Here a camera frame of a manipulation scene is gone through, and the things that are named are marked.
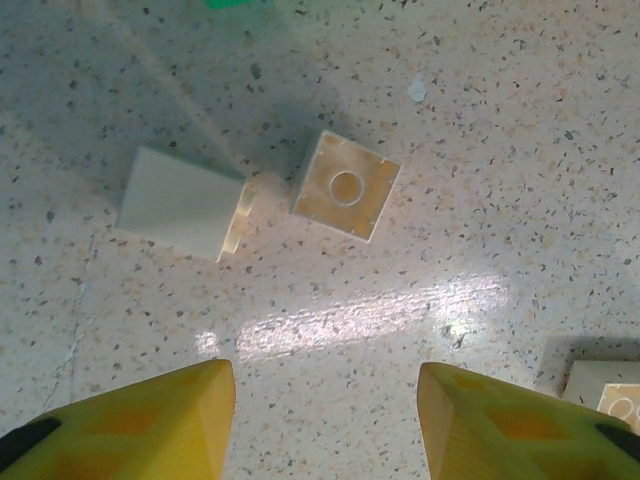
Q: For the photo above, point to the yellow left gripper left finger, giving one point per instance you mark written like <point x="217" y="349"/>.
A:
<point x="125" y="430"/>

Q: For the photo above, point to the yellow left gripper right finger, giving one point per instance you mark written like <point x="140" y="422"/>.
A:
<point x="515" y="430"/>

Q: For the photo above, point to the white large lego brick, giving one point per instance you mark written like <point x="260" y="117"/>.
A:
<point x="585" y="382"/>

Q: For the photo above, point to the white square lego brick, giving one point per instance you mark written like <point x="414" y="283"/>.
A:
<point x="175" y="205"/>
<point x="345" y="187"/>

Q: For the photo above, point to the green plastic storage bin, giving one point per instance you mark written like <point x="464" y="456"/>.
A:
<point x="235" y="3"/>

